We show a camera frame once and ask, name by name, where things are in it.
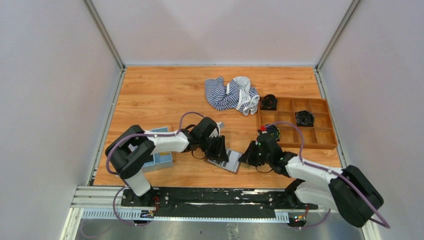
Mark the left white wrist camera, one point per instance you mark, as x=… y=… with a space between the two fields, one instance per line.
x=220 y=126

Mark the dark patterned coiled belt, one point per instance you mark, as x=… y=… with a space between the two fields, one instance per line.
x=274 y=131

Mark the wooden compartment tray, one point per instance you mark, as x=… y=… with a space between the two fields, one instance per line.
x=294 y=121

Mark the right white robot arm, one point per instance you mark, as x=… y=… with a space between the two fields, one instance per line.
x=344 y=190

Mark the black coiled belt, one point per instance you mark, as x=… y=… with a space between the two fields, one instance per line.
x=304 y=118
x=269 y=102

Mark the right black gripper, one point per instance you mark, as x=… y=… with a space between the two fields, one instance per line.
x=248 y=157

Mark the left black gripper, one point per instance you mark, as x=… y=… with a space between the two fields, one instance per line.
x=219 y=150

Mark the black coiled belt top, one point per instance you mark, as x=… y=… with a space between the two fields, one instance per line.
x=269 y=102

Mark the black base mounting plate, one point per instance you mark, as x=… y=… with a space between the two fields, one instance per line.
x=201 y=202

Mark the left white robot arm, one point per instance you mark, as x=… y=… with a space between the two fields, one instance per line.
x=126 y=156

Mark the blue striped cloth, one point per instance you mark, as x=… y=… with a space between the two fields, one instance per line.
x=238 y=94

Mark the blue plastic organizer box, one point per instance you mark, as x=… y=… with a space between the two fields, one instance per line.
x=154 y=162

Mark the brown leather card holder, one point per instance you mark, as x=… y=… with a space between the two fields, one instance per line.
x=233 y=163

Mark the black coiled belt right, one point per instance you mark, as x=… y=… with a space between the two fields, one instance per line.
x=304 y=118

